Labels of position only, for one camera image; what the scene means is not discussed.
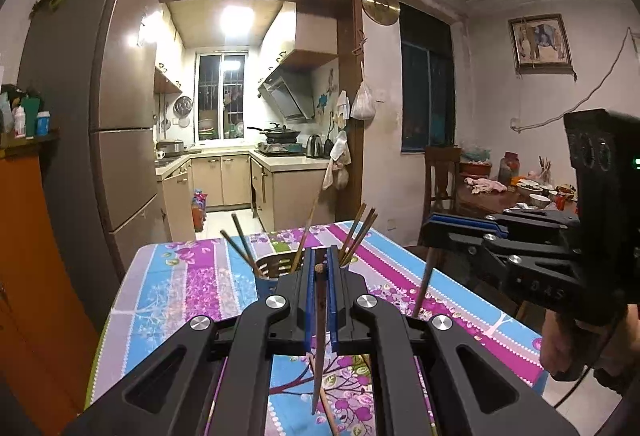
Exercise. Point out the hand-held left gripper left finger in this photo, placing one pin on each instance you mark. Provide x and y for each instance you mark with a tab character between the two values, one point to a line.
309	316

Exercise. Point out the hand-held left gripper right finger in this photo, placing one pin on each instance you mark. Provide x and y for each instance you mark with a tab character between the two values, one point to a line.
332	316

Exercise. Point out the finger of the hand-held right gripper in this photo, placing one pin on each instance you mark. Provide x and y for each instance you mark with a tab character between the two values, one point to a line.
450	241
467	222

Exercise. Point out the dark wooden chopstick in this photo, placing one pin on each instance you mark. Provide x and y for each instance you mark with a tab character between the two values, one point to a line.
242	238
317	341
424	283
240	252

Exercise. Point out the blue perforated utensil holder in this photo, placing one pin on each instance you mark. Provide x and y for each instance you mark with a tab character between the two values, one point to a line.
267	283

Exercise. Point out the person's right hand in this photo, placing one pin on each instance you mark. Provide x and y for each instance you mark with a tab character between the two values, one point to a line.
562	341

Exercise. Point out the dark wooden dining table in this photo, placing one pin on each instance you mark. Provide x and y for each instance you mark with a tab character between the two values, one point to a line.
490	203

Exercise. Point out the pink cloth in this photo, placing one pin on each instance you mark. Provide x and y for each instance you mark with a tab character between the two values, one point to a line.
485	186

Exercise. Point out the wooden chair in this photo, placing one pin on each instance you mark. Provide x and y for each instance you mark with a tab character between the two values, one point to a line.
442	176

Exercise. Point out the white bowl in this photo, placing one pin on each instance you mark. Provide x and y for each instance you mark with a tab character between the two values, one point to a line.
540	202

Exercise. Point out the glass jar with red lid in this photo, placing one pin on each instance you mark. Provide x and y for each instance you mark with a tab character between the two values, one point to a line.
509	168

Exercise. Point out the cup of chopsticks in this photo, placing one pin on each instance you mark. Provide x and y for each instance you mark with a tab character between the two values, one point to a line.
545	171

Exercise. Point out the floral striped tablecloth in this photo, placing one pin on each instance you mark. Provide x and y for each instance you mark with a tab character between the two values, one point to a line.
200	276

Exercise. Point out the dark barred window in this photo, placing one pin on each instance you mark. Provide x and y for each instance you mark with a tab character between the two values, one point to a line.
427	90

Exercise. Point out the hanging kitchen cloth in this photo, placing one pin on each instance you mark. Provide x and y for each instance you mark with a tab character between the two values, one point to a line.
337	160

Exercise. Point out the colourful bags on floor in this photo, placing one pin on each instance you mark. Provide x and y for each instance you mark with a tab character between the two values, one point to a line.
198	211

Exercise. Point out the hanging white plastic bag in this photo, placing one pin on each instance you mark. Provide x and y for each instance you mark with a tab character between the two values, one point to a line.
362	104

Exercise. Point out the beige kitchen base cabinets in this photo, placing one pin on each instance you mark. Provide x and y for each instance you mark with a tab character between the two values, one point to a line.
225	181

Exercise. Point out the steel electric kettle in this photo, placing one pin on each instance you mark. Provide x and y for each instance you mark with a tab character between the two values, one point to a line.
314	147

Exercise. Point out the gas stove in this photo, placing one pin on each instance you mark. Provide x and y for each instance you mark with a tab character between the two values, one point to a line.
281	147

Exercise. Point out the black wok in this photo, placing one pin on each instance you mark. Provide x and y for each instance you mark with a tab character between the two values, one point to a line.
281	132

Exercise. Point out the framed elephant picture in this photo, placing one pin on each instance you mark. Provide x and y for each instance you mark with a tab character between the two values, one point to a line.
540	43

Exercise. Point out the steel range hood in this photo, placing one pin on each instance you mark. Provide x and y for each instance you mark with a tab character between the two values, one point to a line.
290	95

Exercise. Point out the kitchen window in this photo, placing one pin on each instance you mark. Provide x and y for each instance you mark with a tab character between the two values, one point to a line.
222	95

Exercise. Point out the hanging round strainer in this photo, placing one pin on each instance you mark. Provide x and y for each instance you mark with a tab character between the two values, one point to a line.
183	105

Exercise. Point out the orange wooden cabinet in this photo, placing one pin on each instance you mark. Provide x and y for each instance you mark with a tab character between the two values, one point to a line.
35	276

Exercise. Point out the grey refrigerator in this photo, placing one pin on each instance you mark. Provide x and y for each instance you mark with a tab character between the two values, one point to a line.
100	115

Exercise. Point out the green plastic container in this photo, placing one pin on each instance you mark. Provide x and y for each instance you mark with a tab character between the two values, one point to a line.
31	115

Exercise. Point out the small white bottle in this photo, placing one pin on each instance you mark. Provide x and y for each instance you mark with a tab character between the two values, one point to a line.
20	123

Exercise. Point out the white wall socket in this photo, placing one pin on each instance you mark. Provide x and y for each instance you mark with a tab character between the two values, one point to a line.
382	95

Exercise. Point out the round golden wall clock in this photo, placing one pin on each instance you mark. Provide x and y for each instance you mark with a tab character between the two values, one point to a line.
380	4

